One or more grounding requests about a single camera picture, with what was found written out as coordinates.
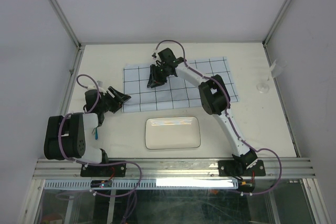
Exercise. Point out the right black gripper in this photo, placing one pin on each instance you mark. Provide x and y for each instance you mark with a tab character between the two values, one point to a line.
154	80

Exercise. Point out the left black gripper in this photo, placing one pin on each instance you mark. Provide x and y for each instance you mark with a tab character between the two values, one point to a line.
117	100

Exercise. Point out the blue checkered cloth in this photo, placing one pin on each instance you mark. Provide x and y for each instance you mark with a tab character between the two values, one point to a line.
177	93

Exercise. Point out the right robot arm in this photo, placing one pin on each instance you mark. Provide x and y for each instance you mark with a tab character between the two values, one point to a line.
214	100

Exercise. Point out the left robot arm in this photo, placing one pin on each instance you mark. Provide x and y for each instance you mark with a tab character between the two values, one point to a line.
66	136

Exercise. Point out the white rectangular plate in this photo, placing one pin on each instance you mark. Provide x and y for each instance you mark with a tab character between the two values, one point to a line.
172	133

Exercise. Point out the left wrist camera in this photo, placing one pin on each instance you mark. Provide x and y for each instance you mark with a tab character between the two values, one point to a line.
97	86

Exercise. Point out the left aluminium frame post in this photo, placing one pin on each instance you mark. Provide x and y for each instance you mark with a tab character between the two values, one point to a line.
65	23

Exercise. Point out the aluminium frame post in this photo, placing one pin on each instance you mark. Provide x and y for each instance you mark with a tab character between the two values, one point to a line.
65	23
280	15

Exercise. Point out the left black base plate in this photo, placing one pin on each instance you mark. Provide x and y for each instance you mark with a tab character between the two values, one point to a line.
115	169

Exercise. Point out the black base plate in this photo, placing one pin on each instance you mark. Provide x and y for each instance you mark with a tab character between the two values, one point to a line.
232	168
115	169

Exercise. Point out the white slotted cable duct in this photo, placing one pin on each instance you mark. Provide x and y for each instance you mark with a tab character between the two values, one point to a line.
144	184

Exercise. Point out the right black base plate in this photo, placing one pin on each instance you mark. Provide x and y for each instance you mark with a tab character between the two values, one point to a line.
232	168

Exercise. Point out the right aluminium frame post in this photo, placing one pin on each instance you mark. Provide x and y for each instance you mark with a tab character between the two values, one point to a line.
280	15

